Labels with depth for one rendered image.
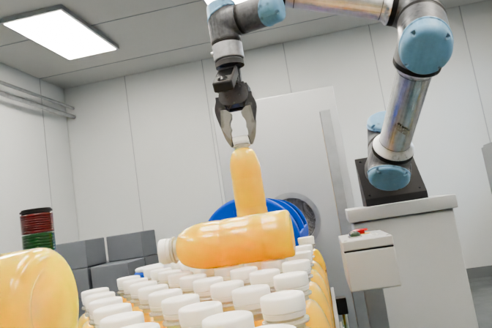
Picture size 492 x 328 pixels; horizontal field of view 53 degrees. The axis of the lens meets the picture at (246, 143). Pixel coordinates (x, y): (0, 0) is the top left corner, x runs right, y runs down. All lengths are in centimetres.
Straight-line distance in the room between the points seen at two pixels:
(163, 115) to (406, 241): 567
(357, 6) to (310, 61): 543
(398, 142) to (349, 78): 529
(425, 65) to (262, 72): 561
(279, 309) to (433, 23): 88
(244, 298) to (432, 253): 113
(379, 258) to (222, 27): 64
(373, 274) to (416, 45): 51
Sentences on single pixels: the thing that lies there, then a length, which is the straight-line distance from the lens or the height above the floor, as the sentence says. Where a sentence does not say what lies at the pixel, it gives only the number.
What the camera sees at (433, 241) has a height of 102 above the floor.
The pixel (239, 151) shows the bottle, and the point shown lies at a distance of 114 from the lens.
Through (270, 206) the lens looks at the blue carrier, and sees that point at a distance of 139.
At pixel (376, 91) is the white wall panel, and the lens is 663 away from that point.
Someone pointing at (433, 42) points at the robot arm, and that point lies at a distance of 119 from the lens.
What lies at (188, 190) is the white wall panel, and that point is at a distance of 674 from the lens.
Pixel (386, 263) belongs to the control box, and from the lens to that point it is 103.
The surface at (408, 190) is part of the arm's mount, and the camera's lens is 165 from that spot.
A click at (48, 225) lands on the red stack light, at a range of 108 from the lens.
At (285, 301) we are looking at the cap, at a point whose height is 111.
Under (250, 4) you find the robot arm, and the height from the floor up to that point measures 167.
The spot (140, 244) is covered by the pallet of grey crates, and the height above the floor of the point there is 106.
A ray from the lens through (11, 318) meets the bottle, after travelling 30.
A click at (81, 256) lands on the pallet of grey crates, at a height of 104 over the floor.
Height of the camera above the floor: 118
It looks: 8 degrees up
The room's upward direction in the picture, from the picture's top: 9 degrees counter-clockwise
